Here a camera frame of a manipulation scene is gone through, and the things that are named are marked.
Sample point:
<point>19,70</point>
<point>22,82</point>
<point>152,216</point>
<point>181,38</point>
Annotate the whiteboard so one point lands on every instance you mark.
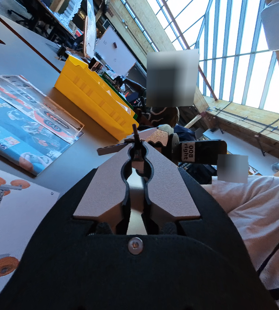
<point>115,50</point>

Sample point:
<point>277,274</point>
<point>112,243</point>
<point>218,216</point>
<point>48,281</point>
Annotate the white open instruction booklet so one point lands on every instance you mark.
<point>20,218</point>

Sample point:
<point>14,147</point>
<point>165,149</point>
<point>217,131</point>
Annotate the tilted wooden board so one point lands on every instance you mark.
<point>91,31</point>

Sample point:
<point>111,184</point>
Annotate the grey orange sticker sheet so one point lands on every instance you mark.
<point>20,96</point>

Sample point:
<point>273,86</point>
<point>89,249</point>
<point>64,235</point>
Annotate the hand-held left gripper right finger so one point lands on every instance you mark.
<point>173,193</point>

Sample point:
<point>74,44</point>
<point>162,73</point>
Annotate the yellow plastic bin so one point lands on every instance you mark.
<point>86,96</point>

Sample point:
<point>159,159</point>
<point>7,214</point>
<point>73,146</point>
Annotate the grey perforated brick beam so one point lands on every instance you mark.
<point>110,149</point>

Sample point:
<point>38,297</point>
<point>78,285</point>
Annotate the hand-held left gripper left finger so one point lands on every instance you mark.
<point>100,193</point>

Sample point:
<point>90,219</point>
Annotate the green plastic bin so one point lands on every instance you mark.
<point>135,115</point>

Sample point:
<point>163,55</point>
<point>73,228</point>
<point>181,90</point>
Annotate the person's white t-shirt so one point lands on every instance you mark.
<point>251,218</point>

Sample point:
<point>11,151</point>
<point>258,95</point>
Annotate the black axle rod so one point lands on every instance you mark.
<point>137,138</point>

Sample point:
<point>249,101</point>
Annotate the blue kit manual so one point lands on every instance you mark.
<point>8,135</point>

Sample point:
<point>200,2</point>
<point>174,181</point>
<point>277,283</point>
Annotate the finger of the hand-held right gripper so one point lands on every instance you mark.
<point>151,135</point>

